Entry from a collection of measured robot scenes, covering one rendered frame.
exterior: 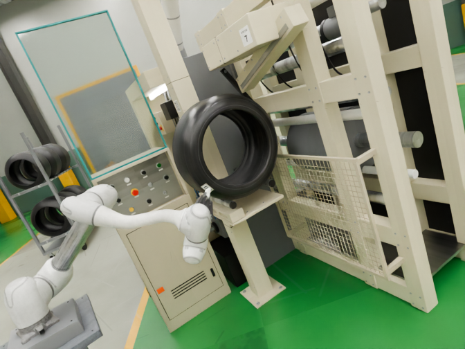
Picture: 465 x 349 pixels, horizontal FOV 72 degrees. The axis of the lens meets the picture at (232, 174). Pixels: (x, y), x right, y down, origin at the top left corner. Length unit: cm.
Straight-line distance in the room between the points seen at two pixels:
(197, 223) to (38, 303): 101
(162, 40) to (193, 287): 174
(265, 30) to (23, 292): 173
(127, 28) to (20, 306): 993
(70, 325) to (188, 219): 90
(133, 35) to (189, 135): 958
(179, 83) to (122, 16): 930
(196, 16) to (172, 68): 896
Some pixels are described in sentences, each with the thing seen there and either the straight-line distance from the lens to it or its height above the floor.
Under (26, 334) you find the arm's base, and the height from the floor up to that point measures 76.
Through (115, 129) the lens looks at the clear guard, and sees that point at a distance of 228.
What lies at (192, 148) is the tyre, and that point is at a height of 129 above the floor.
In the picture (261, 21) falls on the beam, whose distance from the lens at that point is 166.
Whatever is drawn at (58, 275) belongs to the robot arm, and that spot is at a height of 91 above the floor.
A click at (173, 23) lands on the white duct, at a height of 206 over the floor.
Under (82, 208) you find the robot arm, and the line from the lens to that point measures 160.
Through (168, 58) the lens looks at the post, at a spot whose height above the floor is 179.
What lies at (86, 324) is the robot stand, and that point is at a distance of 200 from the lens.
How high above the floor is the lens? 152
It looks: 15 degrees down
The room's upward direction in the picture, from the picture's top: 21 degrees counter-clockwise
